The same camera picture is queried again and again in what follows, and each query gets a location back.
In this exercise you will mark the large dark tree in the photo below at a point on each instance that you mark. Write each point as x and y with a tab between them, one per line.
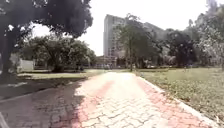
50	16

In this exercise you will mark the group of low trees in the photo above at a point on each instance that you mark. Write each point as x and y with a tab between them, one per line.
60	53

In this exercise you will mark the red brick path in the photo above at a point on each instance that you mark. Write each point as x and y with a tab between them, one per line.
116	100

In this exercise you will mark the tall grey building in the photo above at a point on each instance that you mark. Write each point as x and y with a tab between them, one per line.
111	33

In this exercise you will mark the small white structure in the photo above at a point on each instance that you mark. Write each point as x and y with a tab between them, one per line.
25	65

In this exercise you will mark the row of trees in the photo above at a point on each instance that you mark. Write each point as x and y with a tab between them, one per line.
181	46

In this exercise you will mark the pale kerb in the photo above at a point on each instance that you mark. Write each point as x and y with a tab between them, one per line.
186	108

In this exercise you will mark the grass field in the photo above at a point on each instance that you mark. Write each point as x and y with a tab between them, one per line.
193	83
50	76

